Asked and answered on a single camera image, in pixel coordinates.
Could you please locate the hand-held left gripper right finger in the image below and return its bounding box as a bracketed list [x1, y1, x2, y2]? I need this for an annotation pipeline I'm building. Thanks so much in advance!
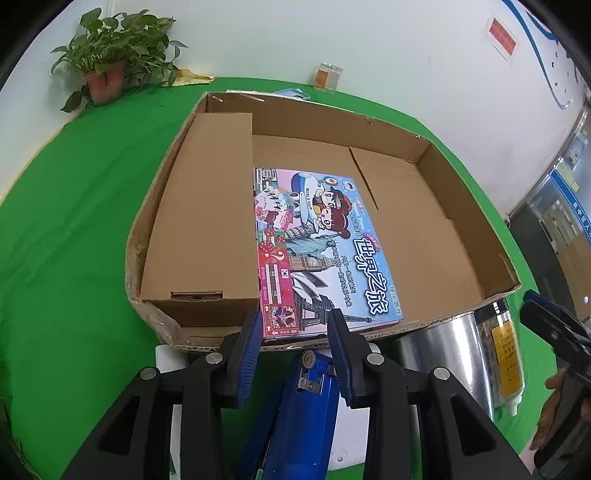
[325, 308, 534, 480]

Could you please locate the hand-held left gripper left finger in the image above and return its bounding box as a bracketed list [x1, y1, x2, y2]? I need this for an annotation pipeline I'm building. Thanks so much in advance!
[60, 309, 264, 480]

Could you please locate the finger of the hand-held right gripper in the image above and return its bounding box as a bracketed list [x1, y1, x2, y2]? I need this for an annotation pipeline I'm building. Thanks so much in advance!
[519, 290, 591, 365]

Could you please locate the blue stapler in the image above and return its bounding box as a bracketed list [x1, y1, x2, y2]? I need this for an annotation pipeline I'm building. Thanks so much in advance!
[235, 348, 345, 480]

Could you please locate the silver metal can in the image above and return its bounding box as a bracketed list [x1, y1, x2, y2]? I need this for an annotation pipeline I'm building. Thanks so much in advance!
[392, 311, 497, 425]

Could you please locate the large cardboard box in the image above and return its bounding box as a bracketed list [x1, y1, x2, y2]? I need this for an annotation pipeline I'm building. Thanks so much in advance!
[124, 91, 522, 354]

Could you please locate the person's right hand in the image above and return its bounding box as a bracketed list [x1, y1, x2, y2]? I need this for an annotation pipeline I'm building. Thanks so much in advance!
[529, 369, 568, 452]

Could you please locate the glass door with blue notice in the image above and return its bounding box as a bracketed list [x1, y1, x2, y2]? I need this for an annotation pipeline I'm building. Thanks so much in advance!
[508, 92, 591, 324]

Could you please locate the colourful board game box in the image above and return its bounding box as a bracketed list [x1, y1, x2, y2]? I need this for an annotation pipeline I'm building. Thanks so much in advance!
[253, 166, 404, 340]

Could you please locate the small brown cardboard box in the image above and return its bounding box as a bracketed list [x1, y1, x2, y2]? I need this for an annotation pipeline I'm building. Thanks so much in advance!
[140, 112, 262, 328]

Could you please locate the small glass jar orange label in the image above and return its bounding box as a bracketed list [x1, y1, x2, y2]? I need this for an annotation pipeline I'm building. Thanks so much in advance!
[314, 64, 343, 90]

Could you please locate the potted green plant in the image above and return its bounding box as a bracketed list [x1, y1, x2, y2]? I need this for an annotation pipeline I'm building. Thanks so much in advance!
[50, 8, 188, 113]

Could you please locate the blue wall stripe decal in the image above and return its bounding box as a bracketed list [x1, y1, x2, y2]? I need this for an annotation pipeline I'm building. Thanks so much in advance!
[503, 0, 583, 112]

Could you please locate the red wall sign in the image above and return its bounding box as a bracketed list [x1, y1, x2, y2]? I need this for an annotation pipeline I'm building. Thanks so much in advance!
[485, 17, 518, 58]

